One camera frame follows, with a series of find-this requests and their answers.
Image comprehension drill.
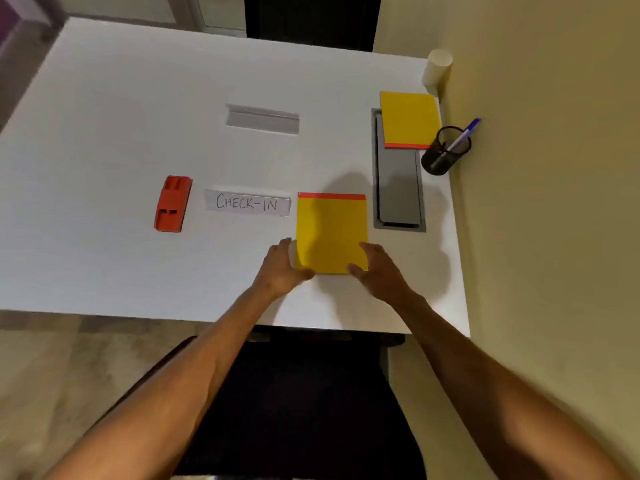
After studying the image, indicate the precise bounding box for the person's left hand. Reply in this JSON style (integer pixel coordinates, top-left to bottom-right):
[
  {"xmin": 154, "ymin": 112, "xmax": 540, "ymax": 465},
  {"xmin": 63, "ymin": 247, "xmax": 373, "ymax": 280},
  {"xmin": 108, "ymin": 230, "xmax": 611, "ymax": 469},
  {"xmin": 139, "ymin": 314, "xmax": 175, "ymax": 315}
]
[{"xmin": 253, "ymin": 238, "xmax": 316, "ymax": 298}]

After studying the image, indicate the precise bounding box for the person's right hand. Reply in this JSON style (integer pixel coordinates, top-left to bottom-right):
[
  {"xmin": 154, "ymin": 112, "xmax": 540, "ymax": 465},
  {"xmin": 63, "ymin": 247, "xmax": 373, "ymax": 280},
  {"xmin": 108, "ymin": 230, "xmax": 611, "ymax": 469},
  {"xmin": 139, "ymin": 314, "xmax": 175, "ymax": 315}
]
[{"xmin": 347, "ymin": 242, "xmax": 414, "ymax": 305}]

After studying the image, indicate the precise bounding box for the yellow notepad with red strip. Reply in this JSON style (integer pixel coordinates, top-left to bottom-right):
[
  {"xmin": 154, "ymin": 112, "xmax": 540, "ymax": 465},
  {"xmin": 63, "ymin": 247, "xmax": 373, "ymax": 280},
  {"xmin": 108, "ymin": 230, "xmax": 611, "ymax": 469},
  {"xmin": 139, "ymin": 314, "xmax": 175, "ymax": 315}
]
[
  {"xmin": 379, "ymin": 91, "xmax": 443, "ymax": 150},
  {"xmin": 294, "ymin": 192, "xmax": 370, "ymax": 275}
]

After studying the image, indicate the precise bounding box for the person's right forearm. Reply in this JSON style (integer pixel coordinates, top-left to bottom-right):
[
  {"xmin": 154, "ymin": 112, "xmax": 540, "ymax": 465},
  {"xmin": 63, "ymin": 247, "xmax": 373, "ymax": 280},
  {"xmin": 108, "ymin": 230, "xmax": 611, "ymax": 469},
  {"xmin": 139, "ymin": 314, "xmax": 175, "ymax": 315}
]
[{"xmin": 395, "ymin": 291, "xmax": 632, "ymax": 480}]

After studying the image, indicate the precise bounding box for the person's left forearm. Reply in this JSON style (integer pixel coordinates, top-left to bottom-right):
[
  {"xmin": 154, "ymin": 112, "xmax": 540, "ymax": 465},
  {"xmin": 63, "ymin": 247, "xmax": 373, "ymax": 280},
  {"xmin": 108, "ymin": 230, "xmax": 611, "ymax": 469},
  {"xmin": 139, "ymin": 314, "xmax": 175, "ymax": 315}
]
[{"xmin": 44, "ymin": 282, "xmax": 281, "ymax": 480}]

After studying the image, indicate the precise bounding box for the white handwritten paper label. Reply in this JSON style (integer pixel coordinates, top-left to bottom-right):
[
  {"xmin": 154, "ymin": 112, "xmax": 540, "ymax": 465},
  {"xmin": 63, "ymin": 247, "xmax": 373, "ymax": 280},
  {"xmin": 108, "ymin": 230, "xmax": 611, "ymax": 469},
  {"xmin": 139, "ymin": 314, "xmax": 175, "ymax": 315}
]
[{"xmin": 204, "ymin": 189, "xmax": 292, "ymax": 217}]

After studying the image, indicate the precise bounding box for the black office chair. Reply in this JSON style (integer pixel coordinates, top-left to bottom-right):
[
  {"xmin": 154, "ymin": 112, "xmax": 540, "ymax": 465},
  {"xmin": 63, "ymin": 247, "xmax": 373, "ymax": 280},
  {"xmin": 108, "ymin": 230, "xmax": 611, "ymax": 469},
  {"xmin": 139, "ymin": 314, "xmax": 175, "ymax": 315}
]
[{"xmin": 90, "ymin": 327, "xmax": 428, "ymax": 480}]

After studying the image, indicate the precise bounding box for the black mesh pen cup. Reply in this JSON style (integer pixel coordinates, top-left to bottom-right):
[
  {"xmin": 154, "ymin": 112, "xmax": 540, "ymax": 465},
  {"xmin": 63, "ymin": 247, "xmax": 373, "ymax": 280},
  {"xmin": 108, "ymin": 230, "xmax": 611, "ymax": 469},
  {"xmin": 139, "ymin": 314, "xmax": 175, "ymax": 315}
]
[{"xmin": 421, "ymin": 126, "xmax": 472, "ymax": 176}]

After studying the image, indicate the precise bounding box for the orange stapler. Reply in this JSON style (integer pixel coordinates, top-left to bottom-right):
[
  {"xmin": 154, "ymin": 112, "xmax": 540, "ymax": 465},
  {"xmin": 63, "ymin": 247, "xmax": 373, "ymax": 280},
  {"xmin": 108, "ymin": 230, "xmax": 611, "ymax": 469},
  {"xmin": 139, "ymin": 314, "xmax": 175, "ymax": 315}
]
[{"xmin": 153, "ymin": 175, "xmax": 194, "ymax": 233}]

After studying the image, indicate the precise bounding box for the clear acrylic sign holder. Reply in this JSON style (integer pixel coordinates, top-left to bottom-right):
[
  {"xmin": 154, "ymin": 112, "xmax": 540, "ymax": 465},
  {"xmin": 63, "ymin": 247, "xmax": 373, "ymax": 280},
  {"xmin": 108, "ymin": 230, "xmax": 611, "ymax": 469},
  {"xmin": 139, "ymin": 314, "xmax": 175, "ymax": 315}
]
[{"xmin": 225, "ymin": 104, "xmax": 301, "ymax": 135}]

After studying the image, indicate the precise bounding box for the blue and white pen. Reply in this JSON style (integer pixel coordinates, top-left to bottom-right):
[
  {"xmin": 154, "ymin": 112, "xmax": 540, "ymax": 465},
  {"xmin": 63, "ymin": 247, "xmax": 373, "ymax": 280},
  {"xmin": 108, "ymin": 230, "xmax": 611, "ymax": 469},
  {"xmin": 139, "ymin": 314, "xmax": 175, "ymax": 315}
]
[{"xmin": 433, "ymin": 118, "xmax": 482, "ymax": 169}]

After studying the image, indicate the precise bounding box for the cream cylinder candle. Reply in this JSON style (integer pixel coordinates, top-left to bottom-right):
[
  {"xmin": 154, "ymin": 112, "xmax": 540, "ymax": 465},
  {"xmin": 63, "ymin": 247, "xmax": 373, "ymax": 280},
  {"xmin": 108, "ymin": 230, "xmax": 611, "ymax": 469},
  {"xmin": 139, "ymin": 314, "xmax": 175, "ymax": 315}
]
[{"xmin": 421, "ymin": 49, "xmax": 454, "ymax": 98}]

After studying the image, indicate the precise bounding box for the grey table cable hatch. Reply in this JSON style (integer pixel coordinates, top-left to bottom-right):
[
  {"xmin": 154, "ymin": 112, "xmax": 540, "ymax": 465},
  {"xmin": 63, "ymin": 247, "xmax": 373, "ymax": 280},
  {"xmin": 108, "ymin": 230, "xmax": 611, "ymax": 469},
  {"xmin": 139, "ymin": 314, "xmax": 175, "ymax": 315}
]
[{"xmin": 371, "ymin": 108, "xmax": 427, "ymax": 233}]

